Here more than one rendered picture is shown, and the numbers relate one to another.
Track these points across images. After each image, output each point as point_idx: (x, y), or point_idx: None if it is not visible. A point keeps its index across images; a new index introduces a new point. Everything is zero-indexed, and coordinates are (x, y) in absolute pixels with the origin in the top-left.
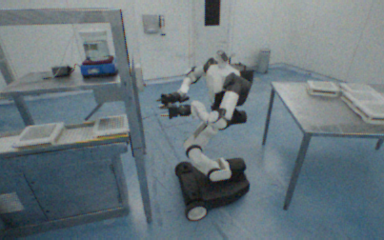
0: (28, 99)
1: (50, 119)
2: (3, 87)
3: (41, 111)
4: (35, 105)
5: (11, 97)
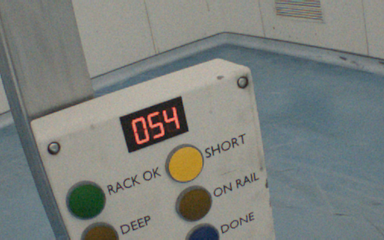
0: (370, 68)
1: (322, 153)
2: (336, 23)
3: (343, 117)
4: (361, 91)
5: (345, 52)
